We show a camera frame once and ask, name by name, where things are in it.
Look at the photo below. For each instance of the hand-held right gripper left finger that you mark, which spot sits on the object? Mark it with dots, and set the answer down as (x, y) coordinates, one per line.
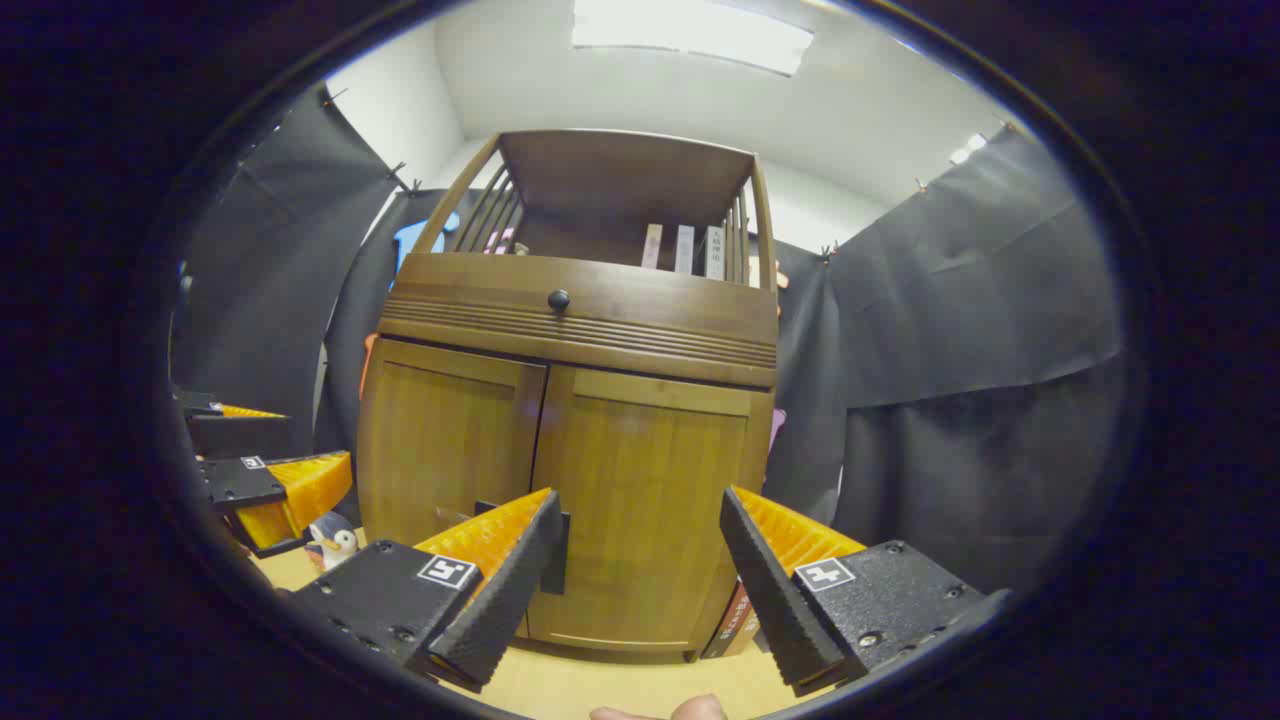
(505, 590)

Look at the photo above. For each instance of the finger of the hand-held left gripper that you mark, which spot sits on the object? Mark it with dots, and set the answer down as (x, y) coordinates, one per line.
(240, 437)
(300, 495)

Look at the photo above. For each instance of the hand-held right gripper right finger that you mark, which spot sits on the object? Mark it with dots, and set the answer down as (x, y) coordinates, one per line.
(775, 590)

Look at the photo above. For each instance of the wooden shoe cabinet door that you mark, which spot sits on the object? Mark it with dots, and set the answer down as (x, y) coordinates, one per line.
(640, 470)
(450, 440)

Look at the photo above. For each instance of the wooden double-door shoe cabinet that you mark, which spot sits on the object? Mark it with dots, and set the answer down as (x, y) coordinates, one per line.
(620, 180)

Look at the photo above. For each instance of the brown hardcover book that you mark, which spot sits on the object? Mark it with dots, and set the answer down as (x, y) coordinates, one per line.
(728, 622)

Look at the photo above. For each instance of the penguin plush toy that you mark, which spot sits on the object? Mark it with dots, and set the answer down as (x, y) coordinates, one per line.
(335, 542)

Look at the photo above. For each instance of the wooden ribbed drawer front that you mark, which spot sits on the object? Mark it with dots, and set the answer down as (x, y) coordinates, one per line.
(660, 320)

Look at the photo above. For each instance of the black round drawer knob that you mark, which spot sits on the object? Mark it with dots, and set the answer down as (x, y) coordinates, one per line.
(558, 299)

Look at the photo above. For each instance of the black backdrop cloth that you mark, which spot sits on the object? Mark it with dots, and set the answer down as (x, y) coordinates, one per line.
(950, 350)

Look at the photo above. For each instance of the small ceiling light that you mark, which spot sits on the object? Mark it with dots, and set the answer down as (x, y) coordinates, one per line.
(967, 150)

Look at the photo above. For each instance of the long ceiling light panel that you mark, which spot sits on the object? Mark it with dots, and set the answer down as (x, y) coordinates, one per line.
(690, 30)

